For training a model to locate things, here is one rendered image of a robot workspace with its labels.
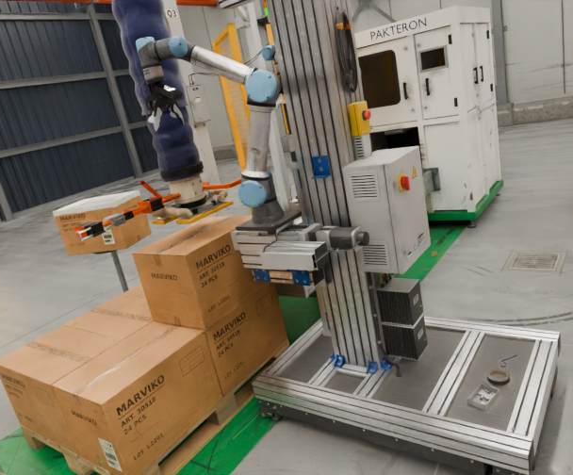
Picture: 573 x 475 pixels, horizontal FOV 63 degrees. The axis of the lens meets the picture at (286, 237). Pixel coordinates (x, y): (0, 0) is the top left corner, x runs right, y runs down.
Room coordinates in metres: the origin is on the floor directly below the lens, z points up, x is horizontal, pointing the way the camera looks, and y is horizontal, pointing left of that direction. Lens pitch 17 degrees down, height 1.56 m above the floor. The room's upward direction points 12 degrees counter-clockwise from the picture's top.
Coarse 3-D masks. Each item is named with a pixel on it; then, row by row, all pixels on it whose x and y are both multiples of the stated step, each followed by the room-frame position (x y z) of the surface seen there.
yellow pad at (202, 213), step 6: (216, 204) 2.48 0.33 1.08; (222, 204) 2.48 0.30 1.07; (228, 204) 2.49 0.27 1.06; (192, 210) 2.36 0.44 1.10; (198, 210) 2.43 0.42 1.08; (204, 210) 2.39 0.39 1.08; (210, 210) 2.39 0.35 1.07; (216, 210) 2.41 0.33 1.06; (192, 216) 2.32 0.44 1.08; (198, 216) 2.31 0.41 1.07; (204, 216) 2.34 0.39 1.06; (180, 222) 2.30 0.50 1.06; (186, 222) 2.27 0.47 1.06
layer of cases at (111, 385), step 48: (48, 336) 2.45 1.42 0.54; (96, 336) 2.31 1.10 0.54; (144, 336) 2.19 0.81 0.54; (192, 336) 2.07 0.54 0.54; (240, 336) 2.30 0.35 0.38; (48, 384) 1.91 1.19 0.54; (96, 384) 1.82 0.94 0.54; (144, 384) 1.81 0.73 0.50; (192, 384) 2.00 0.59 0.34; (48, 432) 2.05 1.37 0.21; (96, 432) 1.73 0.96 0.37; (144, 432) 1.76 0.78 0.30
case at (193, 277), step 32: (192, 224) 2.71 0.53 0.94; (224, 224) 2.54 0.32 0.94; (160, 256) 2.22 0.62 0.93; (192, 256) 2.15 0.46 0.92; (224, 256) 2.32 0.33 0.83; (160, 288) 2.27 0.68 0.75; (192, 288) 2.12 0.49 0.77; (224, 288) 2.27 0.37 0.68; (256, 288) 2.46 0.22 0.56; (160, 320) 2.32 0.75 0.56; (192, 320) 2.16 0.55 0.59
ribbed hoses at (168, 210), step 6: (216, 192) 2.58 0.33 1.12; (222, 192) 2.53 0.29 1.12; (222, 198) 2.51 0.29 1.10; (156, 210) 2.35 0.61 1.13; (162, 210) 2.34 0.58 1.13; (168, 210) 2.30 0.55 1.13; (174, 210) 2.28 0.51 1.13; (180, 210) 2.28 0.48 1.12; (186, 210) 2.29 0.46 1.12; (156, 216) 2.37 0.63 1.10; (162, 216) 2.42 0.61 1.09; (186, 216) 2.30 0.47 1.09
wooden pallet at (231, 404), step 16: (272, 352) 2.46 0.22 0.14; (256, 368) 2.34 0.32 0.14; (240, 384) 2.23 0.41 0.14; (224, 400) 2.12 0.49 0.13; (240, 400) 2.25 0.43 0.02; (208, 416) 2.02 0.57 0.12; (224, 416) 2.10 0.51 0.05; (32, 432) 2.18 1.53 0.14; (208, 432) 2.04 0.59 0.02; (64, 448) 1.98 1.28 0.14; (192, 448) 1.94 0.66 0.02; (80, 464) 1.92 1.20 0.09; (176, 464) 1.86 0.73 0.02
